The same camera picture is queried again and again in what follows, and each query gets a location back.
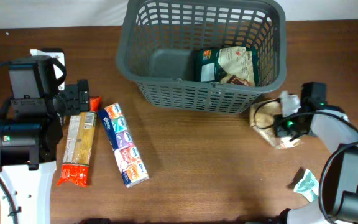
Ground beige paper pouch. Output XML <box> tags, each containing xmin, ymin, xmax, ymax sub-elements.
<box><xmin>249</xmin><ymin>100</ymin><xmax>301</xmax><ymax>149</ymax></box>

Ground green Nescafe coffee bag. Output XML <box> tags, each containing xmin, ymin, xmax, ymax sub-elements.
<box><xmin>195</xmin><ymin>46</ymin><xmax>259</xmax><ymax>87</ymax></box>

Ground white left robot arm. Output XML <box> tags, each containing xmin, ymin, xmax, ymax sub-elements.
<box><xmin>0</xmin><ymin>55</ymin><xmax>90</xmax><ymax>223</ymax></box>

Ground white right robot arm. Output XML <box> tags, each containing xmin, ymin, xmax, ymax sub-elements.
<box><xmin>273</xmin><ymin>82</ymin><xmax>358</xmax><ymax>223</ymax></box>

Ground orange spaghetti packet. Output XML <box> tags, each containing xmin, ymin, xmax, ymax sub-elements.
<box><xmin>57</xmin><ymin>96</ymin><xmax>101</xmax><ymax>187</ymax></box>

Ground teal torn wrapper piece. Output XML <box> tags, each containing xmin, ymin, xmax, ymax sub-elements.
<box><xmin>293</xmin><ymin>169</ymin><xmax>319</xmax><ymax>202</ymax></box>

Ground Kleenex tissue multipack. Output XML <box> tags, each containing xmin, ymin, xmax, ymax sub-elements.
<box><xmin>98</xmin><ymin>103</ymin><xmax>149</xmax><ymax>188</ymax></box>

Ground grey plastic basket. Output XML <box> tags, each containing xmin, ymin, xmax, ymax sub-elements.
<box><xmin>116</xmin><ymin>0</ymin><xmax>287</xmax><ymax>114</ymax></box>

